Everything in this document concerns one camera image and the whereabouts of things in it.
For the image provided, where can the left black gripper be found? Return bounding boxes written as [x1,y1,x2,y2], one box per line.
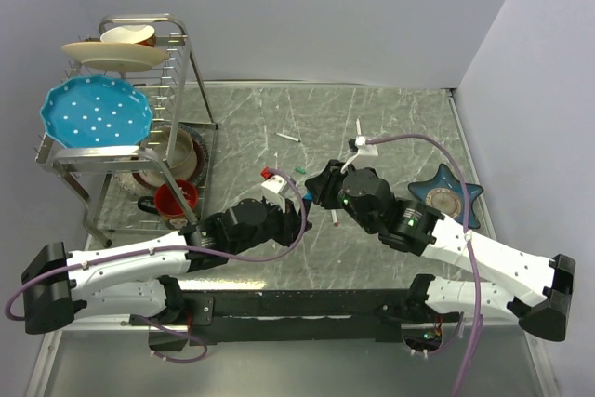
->
[230,193,312,255]

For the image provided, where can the white pen red tip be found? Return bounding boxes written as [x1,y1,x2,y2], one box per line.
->
[331,209,339,227]

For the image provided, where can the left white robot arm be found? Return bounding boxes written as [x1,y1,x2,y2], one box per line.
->
[20,199,311,335]

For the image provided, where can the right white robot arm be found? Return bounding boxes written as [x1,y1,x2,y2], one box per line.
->
[305,160,576,342]

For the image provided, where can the white pen black tip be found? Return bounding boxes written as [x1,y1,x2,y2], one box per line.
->
[275,132,301,143]

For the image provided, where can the blue star-shaped dish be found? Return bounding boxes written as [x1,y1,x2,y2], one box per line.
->
[407,164,464,224]

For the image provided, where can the red mug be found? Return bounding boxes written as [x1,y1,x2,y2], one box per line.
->
[137,179,198,230]

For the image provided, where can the metal dish rack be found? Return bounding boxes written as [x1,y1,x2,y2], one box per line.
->
[36,14,218,247]

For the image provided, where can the cream deep bowl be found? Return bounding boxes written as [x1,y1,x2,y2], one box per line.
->
[143,126,198,180]

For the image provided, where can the patterned rim plate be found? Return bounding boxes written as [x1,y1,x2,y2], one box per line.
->
[113,125,209,196]

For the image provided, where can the blue polka dot plate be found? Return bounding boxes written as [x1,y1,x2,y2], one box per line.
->
[40,74,153,149]

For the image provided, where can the white and red bowl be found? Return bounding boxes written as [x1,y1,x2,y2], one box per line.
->
[99,25,156,47]

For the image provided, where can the cream flat plate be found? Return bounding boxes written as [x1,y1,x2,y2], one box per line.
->
[61,41,169,72]

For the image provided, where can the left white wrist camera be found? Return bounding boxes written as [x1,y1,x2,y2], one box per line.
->
[260,167,289,210]

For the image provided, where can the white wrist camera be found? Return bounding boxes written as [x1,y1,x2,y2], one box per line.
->
[260,167,289,210]
[340,136,378,174]

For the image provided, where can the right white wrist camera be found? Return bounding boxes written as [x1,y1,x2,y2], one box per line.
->
[340,136,378,174]

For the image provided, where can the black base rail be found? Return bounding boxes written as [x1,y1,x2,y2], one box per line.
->
[152,289,446,345]

